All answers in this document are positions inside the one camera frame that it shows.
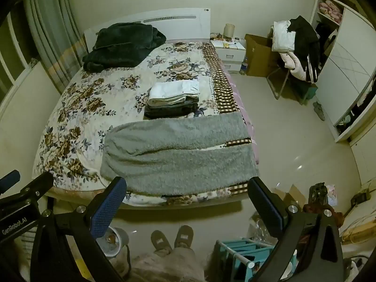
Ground teal storage rack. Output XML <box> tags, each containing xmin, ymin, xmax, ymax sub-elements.
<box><xmin>213</xmin><ymin>238</ymin><xmax>283</xmax><ymax>282</ymax></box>

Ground grey shoe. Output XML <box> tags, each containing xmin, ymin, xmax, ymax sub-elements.
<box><xmin>312</xmin><ymin>101</ymin><xmax>326</xmax><ymax>121</ymax></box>

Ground beige folded pants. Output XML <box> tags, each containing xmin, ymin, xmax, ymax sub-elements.
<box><xmin>147</xmin><ymin>95</ymin><xmax>200</xmax><ymax>108</ymax></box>

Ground wooden board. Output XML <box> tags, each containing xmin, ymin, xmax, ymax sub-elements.
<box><xmin>338</xmin><ymin>206</ymin><xmax>376</xmax><ymax>241</ymax></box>

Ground white folded pants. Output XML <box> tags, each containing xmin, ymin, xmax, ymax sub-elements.
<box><xmin>148</xmin><ymin>80</ymin><xmax>201</xmax><ymax>100</ymax></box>

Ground black jacket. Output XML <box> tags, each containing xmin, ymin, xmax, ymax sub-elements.
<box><xmin>287</xmin><ymin>15</ymin><xmax>321</xmax><ymax>83</ymax></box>

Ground white nightstand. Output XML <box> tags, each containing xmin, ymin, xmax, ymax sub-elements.
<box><xmin>210</xmin><ymin>39</ymin><xmax>247</xmax><ymax>74</ymax></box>

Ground clear plastic bag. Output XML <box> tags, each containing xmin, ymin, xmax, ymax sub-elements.
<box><xmin>248</xmin><ymin>211</ymin><xmax>279</xmax><ymax>244</ymax></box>

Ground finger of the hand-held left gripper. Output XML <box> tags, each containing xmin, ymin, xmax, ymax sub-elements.
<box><xmin>0</xmin><ymin>170</ymin><xmax>21</xmax><ymax>193</ymax></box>
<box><xmin>17</xmin><ymin>172</ymin><xmax>55</xmax><ymax>205</ymax></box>

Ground striped grey curtain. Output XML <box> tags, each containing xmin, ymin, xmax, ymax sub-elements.
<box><xmin>22</xmin><ymin>0</ymin><xmax>89</xmax><ymax>94</ymax></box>

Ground window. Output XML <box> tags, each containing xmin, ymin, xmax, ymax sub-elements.
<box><xmin>0</xmin><ymin>12</ymin><xmax>33</xmax><ymax>94</ymax></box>

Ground pink garment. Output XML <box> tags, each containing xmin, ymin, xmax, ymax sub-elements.
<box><xmin>279</xmin><ymin>51</ymin><xmax>307</xmax><ymax>80</ymax></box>

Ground dark folded pants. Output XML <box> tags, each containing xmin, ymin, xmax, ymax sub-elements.
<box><xmin>143</xmin><ymin>100</ymin><xmax>201</xmax><ymax>121</ymax></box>

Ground floral bedspread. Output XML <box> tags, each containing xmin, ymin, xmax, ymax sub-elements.
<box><xmin>32</xmin><ymin>42</ymin><xmax>260</xmax><ymax>207</ymax></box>

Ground dark fleece blanket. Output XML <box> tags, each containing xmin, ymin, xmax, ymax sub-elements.
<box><xmin>82</xmin><ymin>22</ymin><xmax>167</xmax><ymax>72</ymax></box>

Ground pink printed box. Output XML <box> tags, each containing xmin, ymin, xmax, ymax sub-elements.
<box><xmin>325</xmin><ymin>184</ymin><xmax>338</xmax><ymax>206</ymax></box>

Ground white garment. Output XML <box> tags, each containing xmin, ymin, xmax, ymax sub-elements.
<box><xmin>272</xmin><ymin>20</ymin><xmax>297</xmax><ymax>53</ymax></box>

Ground dark green bag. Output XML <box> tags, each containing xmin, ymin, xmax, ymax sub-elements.
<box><xmin>294</xmin><ymin>78</ymin><xmax>318</xmax><ymax>102</ymax></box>

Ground brown cardboard box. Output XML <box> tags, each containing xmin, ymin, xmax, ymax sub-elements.
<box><xmin>244</xmin><ymin>34</ymin><xmax>282</xmax><ymax>78</ymax></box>

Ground pink bed sheet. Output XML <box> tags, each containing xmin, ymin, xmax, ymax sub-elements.
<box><xmin>220</xmin><ymin>62</ymin><xmax>261</xmax><ymax>165</ymax></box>

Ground grey fleece pants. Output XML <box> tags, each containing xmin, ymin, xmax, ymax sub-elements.
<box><xmin>100</xmin><ymin>112</ymin><xmax>260</xmax><ymax>197</ymax></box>

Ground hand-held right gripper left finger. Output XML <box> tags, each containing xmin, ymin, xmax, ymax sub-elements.
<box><xmin>29</xmin><ymin>176</ymin><xmax>127</xmax><ymax>282</ymax></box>

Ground person's legs in beige pants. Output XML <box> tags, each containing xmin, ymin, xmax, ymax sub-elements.
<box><xmin>129</xmin><ymin>247</ymin><xmax>207</xmax><ymax>282</ymax></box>

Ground white wardrobe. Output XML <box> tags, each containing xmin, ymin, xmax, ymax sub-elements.
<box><xmin>310</xmin><ymin>0</ymin><xmax>376</xmax><ymax>143</ymax></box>

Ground dark hanging clothes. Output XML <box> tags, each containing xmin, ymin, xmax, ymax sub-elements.
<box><xmin>315</xmin><ymin>22</ymin><xmax>338</xmax><ymax>58</ymax></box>

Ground brown fuzzy slipper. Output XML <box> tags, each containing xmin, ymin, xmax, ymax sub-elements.
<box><xmin>174</xmin><ymin>225</ymin><xmax>194</xmax><ymax>249</ymax></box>
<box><xmin>150</xmin><ymin>230</ymin><xmax>173</xmax><ymax>253</ymax></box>

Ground white bed frame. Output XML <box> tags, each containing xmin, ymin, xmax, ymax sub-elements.
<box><xmin>44</xmin><ymin>7</ymin><xmax>259</xmax><ymax>212</ymax></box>

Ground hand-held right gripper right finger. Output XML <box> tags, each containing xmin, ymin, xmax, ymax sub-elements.
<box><xmin>247</xmin><ymin>176</ymin><xmax>345</xmax><ymax>282</ymax></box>

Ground pink folded bedding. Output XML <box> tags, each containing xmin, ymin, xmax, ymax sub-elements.
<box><xmin>318</xmin><ymin>0</ymin><xmax>344</xmax><ymax>22</ymax></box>

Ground flat cardboard piece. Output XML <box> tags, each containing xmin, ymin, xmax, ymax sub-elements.
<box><xmin>273</xmin><ymin>184</ymin><xmax>307</xmax><ymax>209</ymax></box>

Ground small black box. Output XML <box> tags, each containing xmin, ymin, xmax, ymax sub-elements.
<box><xmin>351</xmin><ymin>192</ymin><xmax>371</xmax><ymax>208</ymax></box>

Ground metal folding chair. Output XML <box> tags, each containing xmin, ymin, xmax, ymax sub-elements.
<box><xmin>267</xmin><ymin>20</ymin><xmax>321</xmax><ymax>105</ymax></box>

